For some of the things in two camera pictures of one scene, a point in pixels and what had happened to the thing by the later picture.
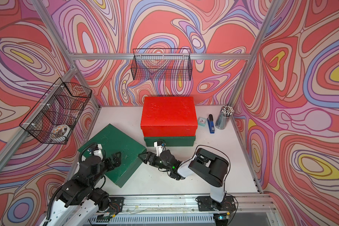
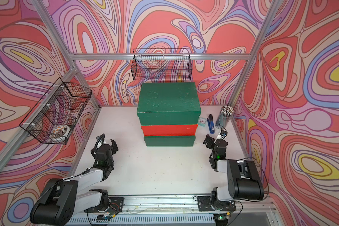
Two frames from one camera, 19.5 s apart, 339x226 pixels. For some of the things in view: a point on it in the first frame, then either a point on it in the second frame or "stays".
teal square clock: [202, 121] stays
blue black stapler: [211, 124] stays
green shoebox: [114, 141] → [168, 103]
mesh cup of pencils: [224, 117] stays
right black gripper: [149, 155] → [211, 141]
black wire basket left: [51, 120] stays
